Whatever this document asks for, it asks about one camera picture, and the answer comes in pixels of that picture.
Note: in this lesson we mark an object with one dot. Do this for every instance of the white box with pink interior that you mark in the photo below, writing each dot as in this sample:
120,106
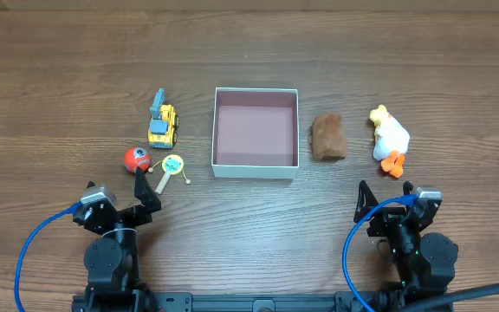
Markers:
255,133

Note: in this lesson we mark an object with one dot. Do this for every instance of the black aluminium rail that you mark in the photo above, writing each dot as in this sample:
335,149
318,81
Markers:
184,301

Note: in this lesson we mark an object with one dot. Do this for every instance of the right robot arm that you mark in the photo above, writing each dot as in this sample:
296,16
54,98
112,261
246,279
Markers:
425,263

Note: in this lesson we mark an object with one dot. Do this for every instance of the brown plush toy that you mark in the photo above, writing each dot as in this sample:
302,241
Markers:
328,139

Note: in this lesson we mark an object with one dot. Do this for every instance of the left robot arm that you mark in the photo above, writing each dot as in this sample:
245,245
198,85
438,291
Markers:
112,260

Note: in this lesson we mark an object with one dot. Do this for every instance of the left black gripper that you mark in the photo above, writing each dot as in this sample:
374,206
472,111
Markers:
125,216

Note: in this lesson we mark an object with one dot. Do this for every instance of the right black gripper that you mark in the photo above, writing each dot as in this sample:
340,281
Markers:
388,221

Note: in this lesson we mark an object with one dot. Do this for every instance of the white yellow plush duck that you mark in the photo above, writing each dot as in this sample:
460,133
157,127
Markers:
391,141

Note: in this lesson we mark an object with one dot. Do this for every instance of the yellow wooden rattle drum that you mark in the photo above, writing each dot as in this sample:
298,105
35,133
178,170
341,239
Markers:
171,165

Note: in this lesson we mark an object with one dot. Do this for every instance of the red ball toy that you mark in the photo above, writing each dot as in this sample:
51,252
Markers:
137,157

